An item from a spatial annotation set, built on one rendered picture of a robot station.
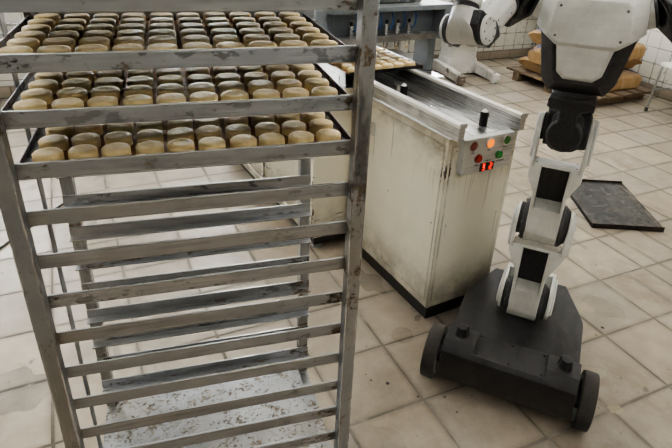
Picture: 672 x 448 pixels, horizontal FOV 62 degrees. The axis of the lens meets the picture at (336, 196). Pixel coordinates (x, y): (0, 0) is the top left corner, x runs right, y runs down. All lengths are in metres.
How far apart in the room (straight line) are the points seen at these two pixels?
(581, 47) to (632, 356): 1.38
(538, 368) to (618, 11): 1.16
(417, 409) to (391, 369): 0.20
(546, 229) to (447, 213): 0.40
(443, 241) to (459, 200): 0.18
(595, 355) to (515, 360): 0.53
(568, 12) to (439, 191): 0.80
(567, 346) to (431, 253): 0.59
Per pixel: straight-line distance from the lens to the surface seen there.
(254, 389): 1.93
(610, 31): 1.68
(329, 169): 2.63
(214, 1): 0.96
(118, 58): 0.98
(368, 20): 0.99
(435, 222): 2.17
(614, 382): 2.45
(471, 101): 2.36
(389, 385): 2.17
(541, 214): 1.93
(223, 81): 1.15
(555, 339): 2.27
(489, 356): 2.07
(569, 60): 1.70
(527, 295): 2.13
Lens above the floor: 1.55
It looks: 27 degrees down
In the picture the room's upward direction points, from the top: 2 degrees clockwise
